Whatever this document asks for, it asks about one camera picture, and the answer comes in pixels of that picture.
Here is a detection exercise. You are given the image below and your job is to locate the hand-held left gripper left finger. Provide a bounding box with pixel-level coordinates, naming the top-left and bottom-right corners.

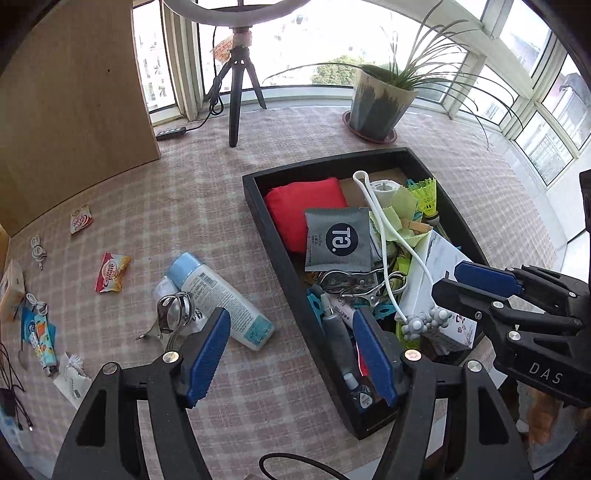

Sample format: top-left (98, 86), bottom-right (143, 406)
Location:
top-left (52, 307), bottom-right (232, 480)

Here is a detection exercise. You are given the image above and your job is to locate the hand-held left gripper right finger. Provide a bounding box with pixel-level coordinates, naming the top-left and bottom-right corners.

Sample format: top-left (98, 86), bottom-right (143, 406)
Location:
top-left (352, 307), bottom-right (536, 480)

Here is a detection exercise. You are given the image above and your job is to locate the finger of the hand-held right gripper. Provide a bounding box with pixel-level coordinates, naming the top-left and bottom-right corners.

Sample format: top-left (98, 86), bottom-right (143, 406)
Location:
top-left (431, 277), bottom-right (583, 346)
top-left (454, 260), bottom-right (584, 320)

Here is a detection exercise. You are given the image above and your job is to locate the small clear blue liquid bottle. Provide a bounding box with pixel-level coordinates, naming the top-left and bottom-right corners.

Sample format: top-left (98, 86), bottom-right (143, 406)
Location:
top-left (342, 373), bottom-right (376, 412)

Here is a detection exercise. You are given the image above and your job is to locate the white floral tissue box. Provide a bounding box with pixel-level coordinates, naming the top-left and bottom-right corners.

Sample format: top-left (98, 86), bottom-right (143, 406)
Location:
top-left (398, 230), bottom-right (478, 352)

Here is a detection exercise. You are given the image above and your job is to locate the blue plastic clothespin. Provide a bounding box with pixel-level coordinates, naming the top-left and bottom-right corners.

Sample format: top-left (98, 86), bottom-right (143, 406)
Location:
top-left (367, 295), bottom-right (400, 324)
top-left (306, 285), bottom-right (326, 324)

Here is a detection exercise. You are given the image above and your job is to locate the white massager with grey balls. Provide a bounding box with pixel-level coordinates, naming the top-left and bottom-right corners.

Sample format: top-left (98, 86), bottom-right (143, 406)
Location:
top-left (352, 170), bottom-right (451, 344)

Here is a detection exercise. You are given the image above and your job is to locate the metal eyelash curler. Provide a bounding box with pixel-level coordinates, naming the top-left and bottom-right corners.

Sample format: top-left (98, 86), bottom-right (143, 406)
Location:
top-left (318, 269), bottom-right (408, 309)
top-left (135, 292), bottom-right (194, 352)

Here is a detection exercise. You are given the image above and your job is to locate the yellow plastic shuttlecock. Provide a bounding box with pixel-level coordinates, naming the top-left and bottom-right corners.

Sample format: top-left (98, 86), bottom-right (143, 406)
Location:
top-left (406, 178), bottom-right (439, 217)

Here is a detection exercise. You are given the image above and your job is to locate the light green cleaning cloth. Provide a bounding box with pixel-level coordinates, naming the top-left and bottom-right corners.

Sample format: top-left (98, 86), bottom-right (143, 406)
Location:
top-left (367, 187), bottom-right (428, 252)

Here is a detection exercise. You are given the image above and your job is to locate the black rectangular tray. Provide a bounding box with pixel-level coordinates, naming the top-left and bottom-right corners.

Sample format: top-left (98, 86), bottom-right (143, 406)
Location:
top-left (242, 147), bottom-right (491, 440)

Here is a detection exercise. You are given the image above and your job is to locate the grey sachet with round mark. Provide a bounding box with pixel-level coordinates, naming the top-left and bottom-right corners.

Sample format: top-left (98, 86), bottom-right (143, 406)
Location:
top-left (304, 207), bottom-right (373, 273)

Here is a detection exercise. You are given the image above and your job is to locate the pink checked cloth desktop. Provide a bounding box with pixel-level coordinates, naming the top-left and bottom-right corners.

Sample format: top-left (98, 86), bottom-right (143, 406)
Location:
top-left (0, 104), bottom-right (573, 480)

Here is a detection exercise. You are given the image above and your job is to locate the person's right hand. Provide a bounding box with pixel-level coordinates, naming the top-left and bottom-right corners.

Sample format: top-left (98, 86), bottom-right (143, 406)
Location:
top-left (526, 385), bottom-right (575, 445)

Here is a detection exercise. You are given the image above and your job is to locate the dark grey cylinder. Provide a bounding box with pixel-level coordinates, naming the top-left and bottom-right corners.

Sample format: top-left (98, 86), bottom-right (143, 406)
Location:
top-left (322, 311), bottom-right (360, 377)

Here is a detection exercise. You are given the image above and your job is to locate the white bottle with blue cap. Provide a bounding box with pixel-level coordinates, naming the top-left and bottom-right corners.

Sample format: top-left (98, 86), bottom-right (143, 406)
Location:
top-left (166, 252), bottom-right (275, 352)

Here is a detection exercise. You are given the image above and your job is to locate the white cosmetic tube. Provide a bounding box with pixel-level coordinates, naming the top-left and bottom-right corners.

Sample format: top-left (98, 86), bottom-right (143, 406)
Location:
top-left (321, 293), bottom-right (365, 324)

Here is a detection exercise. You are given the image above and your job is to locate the crumpled white plastic bag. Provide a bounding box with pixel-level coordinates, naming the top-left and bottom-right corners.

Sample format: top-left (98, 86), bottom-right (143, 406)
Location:
top-left (153, 275), bottom-right (182, 301)

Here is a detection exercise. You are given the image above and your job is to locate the red yellow sachet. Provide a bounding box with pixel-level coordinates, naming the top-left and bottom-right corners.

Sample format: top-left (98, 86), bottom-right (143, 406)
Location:
top-left (95, 252), bottom-right (131, 294)

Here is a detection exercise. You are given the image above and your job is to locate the white plastic roll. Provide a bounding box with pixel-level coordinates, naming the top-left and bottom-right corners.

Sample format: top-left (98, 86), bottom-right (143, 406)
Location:
top-left (369, 179), bottom-right (402, 208)

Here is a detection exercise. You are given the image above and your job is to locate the white printed paper packet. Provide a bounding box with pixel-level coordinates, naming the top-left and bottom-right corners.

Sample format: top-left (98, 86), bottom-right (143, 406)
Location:
top-left (52, 353), bottom-right (93, 410)

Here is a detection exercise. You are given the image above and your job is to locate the brown cardboard piece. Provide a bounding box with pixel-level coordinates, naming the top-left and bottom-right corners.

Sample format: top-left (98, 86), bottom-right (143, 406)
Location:
top-left (339, 178), bottom-right (375, 210)

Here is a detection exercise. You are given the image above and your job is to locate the colourful toothpaste tube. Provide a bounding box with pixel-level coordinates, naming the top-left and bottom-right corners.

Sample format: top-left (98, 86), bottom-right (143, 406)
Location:
top-left (28, 318), bottom-right (58, 377)

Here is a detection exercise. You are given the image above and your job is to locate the red cushion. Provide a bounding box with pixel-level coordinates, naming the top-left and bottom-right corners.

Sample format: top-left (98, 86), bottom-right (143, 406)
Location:
top-left (264, 178), bottom-right (349, 254)

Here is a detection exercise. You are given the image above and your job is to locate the blue flat packet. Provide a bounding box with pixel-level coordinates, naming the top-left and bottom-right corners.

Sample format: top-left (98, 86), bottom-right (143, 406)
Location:
top-left (19, 307), bottom-right (56, 344)

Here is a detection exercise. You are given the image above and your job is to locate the red white sachet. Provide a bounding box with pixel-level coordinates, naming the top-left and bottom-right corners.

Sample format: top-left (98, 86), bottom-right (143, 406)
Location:
top-left (70, 205), bottom-right (93, 235)

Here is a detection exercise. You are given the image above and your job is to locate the red pot saucer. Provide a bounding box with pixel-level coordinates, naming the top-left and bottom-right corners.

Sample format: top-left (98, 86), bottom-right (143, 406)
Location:
top-left (342, 110), bottom-right (398, 145)

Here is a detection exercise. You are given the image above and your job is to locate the potted green plant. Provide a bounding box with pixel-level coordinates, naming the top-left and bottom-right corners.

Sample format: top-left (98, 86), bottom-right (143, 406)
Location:
top-left (263, 0), bottom-right (525, 151)

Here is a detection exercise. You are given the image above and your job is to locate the orange white wipes pack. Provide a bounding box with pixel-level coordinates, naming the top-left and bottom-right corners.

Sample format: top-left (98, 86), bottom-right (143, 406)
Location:
top-left (0, 258), bottom-right (26, 324)

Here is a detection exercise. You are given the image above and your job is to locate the black tripod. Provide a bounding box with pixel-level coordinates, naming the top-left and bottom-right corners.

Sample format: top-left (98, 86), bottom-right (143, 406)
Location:
top-left (203, 25), bottom-right (269, 148)

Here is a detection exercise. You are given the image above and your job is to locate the upright light wooden board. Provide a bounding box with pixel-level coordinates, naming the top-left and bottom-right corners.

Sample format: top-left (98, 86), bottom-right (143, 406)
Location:
top-left (0, 0), bottom-right (161, 237)

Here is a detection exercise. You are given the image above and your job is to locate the coiled white cable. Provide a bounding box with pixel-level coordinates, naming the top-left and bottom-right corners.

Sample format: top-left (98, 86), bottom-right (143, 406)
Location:
top-left (25, 293), bottom-right (49, 319)
top-left (30, 235), bottom-right (48, 271)

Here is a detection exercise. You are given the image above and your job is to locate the black charger with cable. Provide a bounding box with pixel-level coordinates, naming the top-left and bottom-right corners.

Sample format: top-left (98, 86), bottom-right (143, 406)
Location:
top-left (0, 342), bottom-right (34, 432)

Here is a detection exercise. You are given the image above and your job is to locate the black cable with remote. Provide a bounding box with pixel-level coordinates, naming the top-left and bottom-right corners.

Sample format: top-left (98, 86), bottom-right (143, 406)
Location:
top-left (156, 76), bottom-right (225, 141)

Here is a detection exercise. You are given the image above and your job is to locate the white window frame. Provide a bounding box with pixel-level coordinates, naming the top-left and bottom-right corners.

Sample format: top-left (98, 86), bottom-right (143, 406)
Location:
top-left (131, 0), bottom-right (591, 188)

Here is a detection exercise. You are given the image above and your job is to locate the white ring light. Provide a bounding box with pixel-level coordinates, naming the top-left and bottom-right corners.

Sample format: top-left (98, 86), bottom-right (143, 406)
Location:
top-left (159, 0), bottom-right (315, 29)

